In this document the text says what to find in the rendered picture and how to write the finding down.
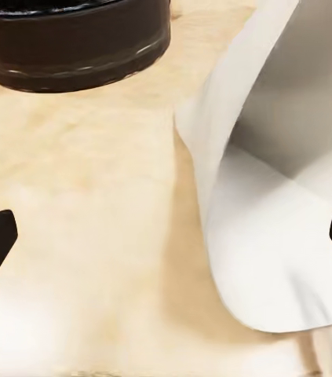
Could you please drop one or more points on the electric kettle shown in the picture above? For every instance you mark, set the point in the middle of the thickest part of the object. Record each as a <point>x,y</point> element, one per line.
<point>62,45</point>

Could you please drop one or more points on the countertop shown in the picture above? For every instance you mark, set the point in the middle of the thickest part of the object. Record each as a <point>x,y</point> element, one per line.
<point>109,276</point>

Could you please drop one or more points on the paper coffee filter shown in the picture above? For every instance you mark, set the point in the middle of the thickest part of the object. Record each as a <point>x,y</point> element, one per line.
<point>259,131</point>

